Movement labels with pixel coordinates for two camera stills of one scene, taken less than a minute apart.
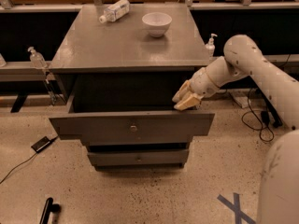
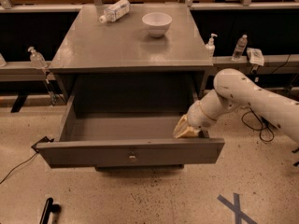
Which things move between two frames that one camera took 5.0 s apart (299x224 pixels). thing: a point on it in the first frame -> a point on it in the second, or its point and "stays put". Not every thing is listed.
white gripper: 201,83 -> 198,115
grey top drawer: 108,119 -> 190,146
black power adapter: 41,144 stays put
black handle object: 49,207 stays put
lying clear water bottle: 115,11 stays put
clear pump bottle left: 37,60 stays put
